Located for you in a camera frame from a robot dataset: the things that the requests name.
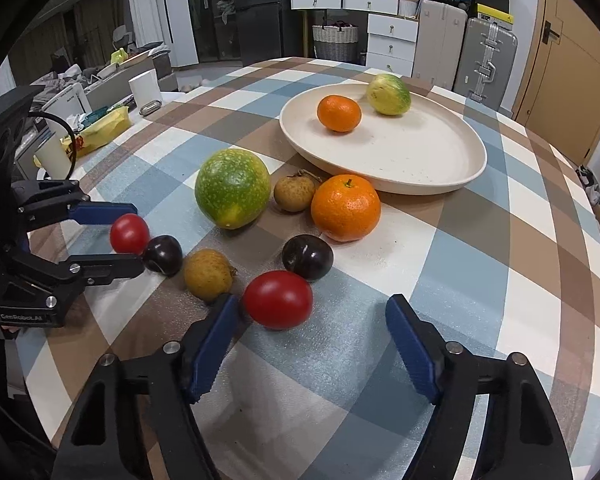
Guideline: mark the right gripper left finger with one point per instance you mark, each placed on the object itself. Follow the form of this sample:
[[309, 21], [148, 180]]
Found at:
[[103, 438]]

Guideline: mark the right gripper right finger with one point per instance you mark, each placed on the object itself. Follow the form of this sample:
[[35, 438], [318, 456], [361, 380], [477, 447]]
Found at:
[[521, 437]]

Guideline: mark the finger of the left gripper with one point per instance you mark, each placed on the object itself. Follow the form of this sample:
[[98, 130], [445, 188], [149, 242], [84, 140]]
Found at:
[[93, 270], [99, 213]]

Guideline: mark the red cherry tomato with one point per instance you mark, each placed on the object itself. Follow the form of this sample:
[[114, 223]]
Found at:
[[129, 235], [278, 300]]

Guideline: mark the dark plum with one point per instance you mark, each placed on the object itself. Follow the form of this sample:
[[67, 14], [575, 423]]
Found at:
[[163, 254], [308, 256]]

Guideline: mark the large green-yellow fruit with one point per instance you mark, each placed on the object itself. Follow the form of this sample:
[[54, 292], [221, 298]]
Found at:
[[232, 188]]

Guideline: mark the large orange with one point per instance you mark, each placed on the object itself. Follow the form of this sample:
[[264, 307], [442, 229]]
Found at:
[[346, 208]]

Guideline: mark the white cup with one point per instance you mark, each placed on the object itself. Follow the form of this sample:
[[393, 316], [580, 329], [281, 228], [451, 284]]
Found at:
[[52, 157]]

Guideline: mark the yellow snack bag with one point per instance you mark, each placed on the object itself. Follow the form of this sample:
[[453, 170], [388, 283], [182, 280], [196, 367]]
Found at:
[[99, 134]]

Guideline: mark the brown longan lower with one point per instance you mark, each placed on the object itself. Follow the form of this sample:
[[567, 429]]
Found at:
[[208, 274]]

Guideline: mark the brown longan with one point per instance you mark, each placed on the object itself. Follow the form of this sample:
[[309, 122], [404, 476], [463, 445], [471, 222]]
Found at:
[[208, 274], [295, 193]]

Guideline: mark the white cylinder container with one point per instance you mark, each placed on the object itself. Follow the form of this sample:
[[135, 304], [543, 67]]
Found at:
[[145, 88]]

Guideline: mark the checkered tablecloth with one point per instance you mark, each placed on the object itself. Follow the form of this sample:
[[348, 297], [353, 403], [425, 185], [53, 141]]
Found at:
[[509, 263]]

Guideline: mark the brown longan upper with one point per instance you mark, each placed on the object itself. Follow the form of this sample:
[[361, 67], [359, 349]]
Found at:
[[295, 193]]

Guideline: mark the small orange on plate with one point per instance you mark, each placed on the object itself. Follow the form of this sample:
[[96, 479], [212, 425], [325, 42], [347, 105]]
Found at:
[[339, 113]]

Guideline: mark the black refrigerator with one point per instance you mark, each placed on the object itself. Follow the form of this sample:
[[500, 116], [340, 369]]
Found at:
[[267, 29]]

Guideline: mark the wicker laundry basket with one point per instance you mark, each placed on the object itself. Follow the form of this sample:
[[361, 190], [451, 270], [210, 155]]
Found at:
[[336, 42]]

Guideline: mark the cream round plate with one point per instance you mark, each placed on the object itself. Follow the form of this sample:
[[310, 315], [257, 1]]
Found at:
[[429, 150]]

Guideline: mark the small yellow-green fruit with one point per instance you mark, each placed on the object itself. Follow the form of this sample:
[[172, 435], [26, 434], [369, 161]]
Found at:
[[388, 95]]

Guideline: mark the white drawer cabinet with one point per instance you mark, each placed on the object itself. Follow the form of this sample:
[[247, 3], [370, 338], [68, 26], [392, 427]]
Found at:
[[392, 29]]

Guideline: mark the wooden door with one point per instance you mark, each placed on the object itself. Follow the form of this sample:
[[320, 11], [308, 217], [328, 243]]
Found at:
[[559, 95]]

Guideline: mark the silver suitcase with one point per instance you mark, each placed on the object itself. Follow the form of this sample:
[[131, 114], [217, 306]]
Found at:
[[486, 61]]

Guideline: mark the beige suitcase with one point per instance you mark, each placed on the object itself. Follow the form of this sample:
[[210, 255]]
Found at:
[[441, 29]]

